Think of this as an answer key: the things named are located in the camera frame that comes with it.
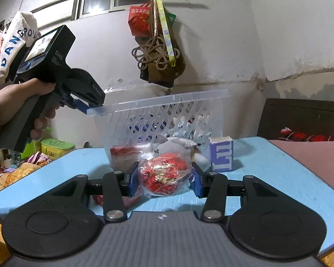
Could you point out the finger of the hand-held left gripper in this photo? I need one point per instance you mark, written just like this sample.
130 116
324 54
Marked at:
80 105
88 87

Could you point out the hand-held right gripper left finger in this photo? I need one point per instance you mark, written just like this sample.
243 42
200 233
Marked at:
134 180

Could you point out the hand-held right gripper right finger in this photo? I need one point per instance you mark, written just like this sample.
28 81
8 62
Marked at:
197 183

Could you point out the bagged red ornament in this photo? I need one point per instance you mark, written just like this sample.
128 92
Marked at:
164 173

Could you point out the clear plastic basket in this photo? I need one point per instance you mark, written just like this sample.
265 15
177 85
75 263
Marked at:
167 111

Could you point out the person's left hand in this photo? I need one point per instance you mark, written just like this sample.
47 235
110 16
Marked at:
11 97

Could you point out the red flat packet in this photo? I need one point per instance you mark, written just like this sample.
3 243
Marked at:
129 201

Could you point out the red and white packet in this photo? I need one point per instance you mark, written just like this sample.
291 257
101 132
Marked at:
124 155

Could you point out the blue and white box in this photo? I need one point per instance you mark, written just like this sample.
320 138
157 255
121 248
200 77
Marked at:
221 155

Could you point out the white lettered garment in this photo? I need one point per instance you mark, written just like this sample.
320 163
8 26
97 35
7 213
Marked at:
15 41

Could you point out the grey and white plush toy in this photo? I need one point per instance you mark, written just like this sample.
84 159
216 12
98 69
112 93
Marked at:
178 143

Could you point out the yellow green lidded box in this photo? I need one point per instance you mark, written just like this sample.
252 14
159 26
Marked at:
57 147

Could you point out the brown hanging bag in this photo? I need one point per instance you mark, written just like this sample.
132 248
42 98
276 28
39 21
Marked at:
167 73

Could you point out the red hanging bag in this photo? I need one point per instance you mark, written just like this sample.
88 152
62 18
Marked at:
139 19

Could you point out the orange patterned blanket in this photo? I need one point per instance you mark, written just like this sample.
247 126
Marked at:
14 176

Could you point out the green hanging bag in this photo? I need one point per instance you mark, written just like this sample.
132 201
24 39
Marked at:
172 19

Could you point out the pink blanket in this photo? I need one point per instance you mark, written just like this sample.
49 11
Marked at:
317 158

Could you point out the dark wooden headboard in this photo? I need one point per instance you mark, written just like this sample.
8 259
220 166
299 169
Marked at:
300 116

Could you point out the red plaid pillow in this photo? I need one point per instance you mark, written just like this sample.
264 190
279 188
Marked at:
314 136

